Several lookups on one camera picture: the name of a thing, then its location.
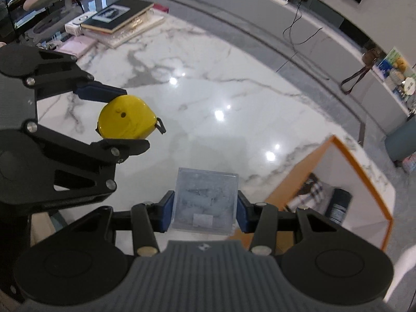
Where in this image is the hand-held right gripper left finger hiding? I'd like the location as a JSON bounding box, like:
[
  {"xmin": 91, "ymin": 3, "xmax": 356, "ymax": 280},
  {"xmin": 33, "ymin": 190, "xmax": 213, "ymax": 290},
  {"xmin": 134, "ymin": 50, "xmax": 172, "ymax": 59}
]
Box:
[{"xmin": 78, "ymin": 190, "xmax": 176, "ymax": 257}]

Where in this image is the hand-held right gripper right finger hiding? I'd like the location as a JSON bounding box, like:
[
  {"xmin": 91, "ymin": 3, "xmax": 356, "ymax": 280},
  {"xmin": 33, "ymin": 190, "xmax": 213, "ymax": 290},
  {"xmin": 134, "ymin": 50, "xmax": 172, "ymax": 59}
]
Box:
[{"xmin": 237, "ymin": 190, "xmax": 340, "ymax": 257}]

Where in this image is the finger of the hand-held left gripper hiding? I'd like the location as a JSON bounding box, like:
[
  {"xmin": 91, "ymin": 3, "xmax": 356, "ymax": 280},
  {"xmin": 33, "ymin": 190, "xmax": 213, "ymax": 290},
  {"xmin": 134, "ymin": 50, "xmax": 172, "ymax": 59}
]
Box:
[
  {"xmin": 22, "ymin": 120, "xmax": 151, "ymax": 193},
  {"xmin": 23, "ymin": 49, "xmax": 128, "ymax": 102}
]

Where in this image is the yellow tape measure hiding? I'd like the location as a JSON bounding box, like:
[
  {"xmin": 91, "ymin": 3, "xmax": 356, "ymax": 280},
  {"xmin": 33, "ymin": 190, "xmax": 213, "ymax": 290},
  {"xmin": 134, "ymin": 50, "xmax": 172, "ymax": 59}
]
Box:
[{"xmin": 97, "ymin": 94, "xmax": 167, "ymax": 141}]

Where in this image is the clear plastic box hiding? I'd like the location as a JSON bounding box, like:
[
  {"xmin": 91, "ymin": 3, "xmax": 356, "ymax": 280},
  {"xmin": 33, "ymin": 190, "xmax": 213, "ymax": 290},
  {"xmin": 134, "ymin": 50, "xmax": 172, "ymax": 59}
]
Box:
[{"xmin": 172, "ymin": 167, "xmax": 240, "ymax": 236}]

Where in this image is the orange-rimmed white storage box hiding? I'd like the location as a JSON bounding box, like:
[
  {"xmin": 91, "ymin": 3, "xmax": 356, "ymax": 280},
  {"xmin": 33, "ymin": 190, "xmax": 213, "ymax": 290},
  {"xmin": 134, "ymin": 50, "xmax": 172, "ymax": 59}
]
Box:
[{"xmin": 264, "ymin": 135, "xmax": 394, "ymax": 251}]

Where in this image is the pink flat box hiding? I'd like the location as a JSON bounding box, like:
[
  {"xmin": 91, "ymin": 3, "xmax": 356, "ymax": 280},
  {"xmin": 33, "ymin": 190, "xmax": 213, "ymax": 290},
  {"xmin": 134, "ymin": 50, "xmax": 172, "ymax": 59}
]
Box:
[{"xmin": 59, "ymin": 34, "xmax": 98, "ymax": 58}]

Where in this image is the black and white striped box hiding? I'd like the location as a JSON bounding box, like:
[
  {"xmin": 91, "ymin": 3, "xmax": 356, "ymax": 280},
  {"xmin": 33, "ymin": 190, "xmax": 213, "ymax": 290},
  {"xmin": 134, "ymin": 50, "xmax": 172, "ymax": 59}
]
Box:
[{"xmin": 286, "ymin": 172, "xmax": 335, "ymax": 212}]

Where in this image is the white labelled box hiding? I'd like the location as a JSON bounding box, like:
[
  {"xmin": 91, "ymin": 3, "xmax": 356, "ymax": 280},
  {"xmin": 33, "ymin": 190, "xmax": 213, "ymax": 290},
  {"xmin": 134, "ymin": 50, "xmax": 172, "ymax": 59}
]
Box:
[{"xmin": 65, "ymin": 11, "xmax": 99, "ymax": 36}]

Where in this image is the black picture book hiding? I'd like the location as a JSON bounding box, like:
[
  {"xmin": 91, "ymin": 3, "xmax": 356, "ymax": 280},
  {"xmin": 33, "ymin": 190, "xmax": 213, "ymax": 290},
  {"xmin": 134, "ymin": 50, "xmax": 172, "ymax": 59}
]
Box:
[{"xmin": 81, "ymin": 0, "xmax": 155, "ymax": 34}]

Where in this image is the dark cylindrical can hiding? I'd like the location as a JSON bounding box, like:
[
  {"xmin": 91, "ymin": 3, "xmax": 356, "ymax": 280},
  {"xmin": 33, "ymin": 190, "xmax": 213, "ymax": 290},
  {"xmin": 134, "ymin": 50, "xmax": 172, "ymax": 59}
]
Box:
[{"xmin": 325, "ymin": 188, "xmax": 353, "ymax": 225}]

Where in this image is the pink seat office chair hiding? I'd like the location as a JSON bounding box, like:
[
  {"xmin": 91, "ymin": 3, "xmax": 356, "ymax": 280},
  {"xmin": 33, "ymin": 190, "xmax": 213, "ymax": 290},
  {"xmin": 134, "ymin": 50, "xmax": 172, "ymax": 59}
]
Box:
[{"xmin": 22, "ymin": 0, "xmax": 86, "ymax": 41}]

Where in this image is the grey-blue trash bin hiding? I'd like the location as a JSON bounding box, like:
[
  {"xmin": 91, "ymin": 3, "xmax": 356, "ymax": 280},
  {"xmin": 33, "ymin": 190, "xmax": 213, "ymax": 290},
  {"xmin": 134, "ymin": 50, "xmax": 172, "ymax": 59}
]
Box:
[{"xmin": 385, "ymin": 122, "xmax": 416, "ymax": 164}]

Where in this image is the woven pastel basket bag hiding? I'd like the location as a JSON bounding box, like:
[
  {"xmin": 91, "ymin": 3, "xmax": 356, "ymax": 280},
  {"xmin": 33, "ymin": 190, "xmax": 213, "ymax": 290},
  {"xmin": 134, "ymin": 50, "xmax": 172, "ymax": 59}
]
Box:
[{"xmin": 402, "ymin": 152, "xmax": 416, "ymax": 173}]

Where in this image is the white low tv console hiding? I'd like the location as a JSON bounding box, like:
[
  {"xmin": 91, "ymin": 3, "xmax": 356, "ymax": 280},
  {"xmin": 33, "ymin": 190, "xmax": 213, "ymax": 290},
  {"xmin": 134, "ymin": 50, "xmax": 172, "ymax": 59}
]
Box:
[{"xmin": 145, "ymin": 0, "xmax": 416, "ymax": 134}]

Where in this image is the white round hand fan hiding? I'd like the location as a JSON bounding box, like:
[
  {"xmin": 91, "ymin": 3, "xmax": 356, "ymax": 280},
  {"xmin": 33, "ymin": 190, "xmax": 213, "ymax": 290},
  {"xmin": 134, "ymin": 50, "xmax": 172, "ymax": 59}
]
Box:
[{"xmin": 403, "ymin": 76, "xmax": 416, "ymax": 97}]

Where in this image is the black cable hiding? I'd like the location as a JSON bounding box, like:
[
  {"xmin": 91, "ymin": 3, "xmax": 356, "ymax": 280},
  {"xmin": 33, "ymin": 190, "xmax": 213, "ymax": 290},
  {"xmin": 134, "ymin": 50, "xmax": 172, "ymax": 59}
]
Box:
[{"xmin": 276, "ymin": 2, "xmax": 329, "ymax": 81}]

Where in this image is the brown camera with strap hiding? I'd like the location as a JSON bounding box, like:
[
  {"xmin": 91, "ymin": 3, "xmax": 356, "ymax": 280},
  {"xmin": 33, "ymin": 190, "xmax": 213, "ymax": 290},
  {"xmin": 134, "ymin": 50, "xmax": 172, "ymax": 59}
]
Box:
[{"xmin": 340, "ymin": 47, "xmax": 383, "ymax": 96}]

